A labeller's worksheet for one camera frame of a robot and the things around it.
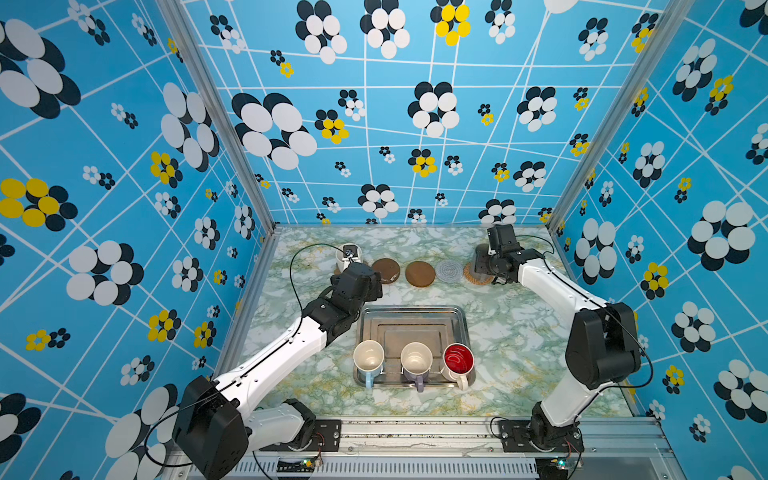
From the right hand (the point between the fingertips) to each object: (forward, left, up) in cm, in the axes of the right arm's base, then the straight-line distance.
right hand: (488, 262), depth 93 cm
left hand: (-11, +37, +9) cm, 39 cm away
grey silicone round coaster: (+5, +11, -12) cm, 16 cm away
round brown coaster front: (+6, +32, -12) cm, 35 cm away
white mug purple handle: (-27, +23, -11) cm, 38 cm away
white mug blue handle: (-26, +37, -11) cm, 47 cm away
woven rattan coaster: (-1, +2, -8) cm, 8 cm away
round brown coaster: (+3, +21, -11) cm, 24 cm away
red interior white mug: (-28, +11, -12) cm, 32 cm away
